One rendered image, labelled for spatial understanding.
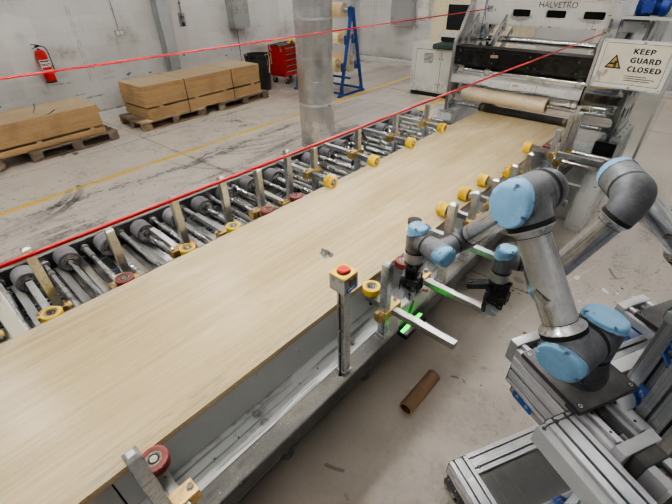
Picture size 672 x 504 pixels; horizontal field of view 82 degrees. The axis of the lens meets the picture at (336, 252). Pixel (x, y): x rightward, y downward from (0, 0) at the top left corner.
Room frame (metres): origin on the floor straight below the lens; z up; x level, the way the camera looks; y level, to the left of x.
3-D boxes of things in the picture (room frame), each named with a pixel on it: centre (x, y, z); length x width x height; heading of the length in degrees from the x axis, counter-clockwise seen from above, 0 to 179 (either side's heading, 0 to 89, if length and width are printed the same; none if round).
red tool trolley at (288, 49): (9.83, 1.06, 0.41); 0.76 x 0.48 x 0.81; 147
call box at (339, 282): (1.00, -0.02, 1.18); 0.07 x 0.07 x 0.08; 47
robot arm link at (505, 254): (1.17, -0.64, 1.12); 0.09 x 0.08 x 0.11; 76
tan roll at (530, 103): (3.65, -1.75, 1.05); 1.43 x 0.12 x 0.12; 47
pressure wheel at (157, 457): (0.56, 0.53, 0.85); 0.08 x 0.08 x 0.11
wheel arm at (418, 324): (1.15, -0.30, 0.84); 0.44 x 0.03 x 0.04; 47
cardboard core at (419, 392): (1.35, -0.48, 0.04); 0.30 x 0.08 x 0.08; 137
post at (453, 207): (1.55, -0.54, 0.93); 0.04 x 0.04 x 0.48; 47
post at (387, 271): (1.19, -0.20, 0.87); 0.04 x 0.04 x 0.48; 47
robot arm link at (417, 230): (1.15, -0.29, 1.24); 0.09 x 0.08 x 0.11; 33
